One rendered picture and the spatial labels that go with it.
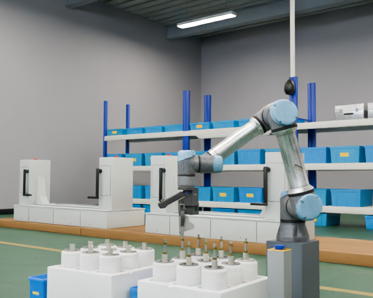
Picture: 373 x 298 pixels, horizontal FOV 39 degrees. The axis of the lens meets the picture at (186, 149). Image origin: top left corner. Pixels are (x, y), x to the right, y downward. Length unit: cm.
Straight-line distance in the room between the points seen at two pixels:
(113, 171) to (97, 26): 545
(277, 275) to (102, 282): 73
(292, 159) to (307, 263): 48
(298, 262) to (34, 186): 454
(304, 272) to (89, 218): 344
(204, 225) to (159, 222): 51
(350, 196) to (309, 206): 442
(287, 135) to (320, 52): 896
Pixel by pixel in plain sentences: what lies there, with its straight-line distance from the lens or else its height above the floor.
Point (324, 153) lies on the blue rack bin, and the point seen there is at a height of 92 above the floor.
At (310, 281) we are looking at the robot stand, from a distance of 250.
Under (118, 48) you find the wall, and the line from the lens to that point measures 1073.
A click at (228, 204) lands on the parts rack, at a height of 22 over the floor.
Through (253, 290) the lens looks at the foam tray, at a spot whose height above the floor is 15.
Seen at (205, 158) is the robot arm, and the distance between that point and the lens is 221.
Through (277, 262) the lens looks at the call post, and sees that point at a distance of 206.
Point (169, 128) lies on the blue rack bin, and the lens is 827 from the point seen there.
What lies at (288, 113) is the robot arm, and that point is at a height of 86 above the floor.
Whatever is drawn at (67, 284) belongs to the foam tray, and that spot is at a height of 12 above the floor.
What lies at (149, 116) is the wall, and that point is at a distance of 1116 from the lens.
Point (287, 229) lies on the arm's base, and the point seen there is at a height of 35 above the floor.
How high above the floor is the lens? 58
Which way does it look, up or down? 3 degrees up
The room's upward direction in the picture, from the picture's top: straight up
